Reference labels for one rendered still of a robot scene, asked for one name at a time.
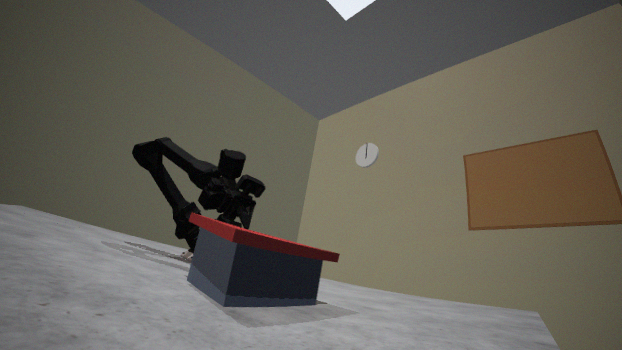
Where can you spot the red square lid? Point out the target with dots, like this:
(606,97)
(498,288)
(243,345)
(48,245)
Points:
(260,240)

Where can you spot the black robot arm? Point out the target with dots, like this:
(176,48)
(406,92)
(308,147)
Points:
(204,175)

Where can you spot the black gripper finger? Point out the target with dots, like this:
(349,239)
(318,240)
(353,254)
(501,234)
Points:
(237,224)
(244,207)

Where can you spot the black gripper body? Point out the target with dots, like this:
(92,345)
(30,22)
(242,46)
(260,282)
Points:
(249,185)

